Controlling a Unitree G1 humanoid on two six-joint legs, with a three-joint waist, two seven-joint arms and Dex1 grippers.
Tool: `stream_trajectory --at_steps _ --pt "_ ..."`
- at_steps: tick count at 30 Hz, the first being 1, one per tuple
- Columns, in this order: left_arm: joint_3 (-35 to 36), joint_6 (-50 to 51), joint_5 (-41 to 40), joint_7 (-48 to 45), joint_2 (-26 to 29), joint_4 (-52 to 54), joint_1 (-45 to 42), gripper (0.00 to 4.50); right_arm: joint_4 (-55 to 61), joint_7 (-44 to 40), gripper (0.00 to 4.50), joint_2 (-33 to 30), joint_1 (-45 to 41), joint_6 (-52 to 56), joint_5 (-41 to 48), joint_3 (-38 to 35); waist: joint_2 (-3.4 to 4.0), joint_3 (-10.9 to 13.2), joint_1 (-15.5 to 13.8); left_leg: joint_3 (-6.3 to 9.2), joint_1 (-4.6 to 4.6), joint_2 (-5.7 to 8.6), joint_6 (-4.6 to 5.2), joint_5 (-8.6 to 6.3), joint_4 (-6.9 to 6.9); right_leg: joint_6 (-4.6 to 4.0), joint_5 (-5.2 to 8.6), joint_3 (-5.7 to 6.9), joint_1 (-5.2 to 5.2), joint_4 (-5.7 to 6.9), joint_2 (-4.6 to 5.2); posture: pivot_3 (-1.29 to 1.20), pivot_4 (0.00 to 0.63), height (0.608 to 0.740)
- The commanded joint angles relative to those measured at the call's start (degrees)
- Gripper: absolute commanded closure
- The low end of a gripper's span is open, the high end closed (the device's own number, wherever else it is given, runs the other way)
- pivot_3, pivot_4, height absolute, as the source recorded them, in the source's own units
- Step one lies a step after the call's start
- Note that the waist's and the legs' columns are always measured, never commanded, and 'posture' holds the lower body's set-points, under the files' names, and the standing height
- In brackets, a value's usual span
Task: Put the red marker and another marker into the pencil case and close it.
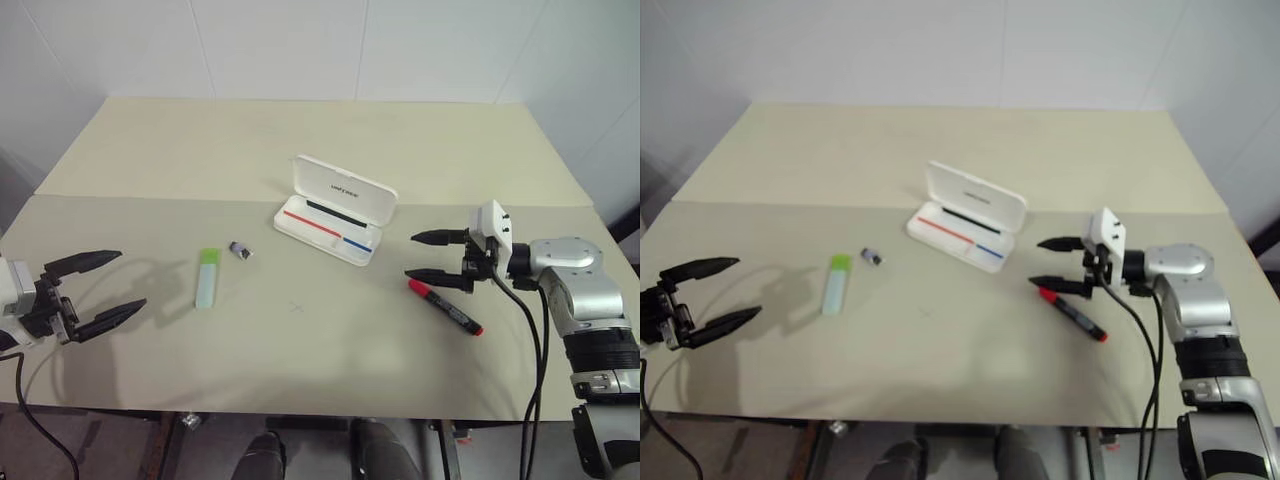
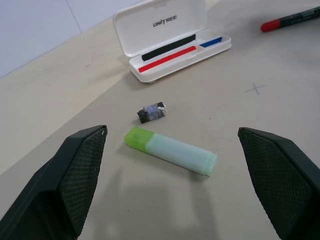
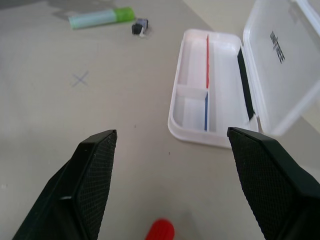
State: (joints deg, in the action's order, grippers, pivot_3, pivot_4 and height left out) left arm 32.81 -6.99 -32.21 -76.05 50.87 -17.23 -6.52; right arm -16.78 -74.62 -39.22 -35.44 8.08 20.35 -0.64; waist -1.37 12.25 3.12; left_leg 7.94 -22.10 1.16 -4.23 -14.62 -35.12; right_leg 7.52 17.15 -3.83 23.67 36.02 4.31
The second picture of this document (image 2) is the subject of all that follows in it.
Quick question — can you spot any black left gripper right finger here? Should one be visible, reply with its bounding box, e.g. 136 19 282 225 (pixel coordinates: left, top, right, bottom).
237 126 320 240

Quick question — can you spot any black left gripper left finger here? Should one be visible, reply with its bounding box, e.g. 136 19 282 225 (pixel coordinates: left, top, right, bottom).
0 124 108 240

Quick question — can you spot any black marker with red cap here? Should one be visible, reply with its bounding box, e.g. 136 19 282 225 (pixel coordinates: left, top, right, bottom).
259 6 320 33

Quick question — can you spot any white plastic case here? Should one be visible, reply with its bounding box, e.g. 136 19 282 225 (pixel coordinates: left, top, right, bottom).
112 0 232 84

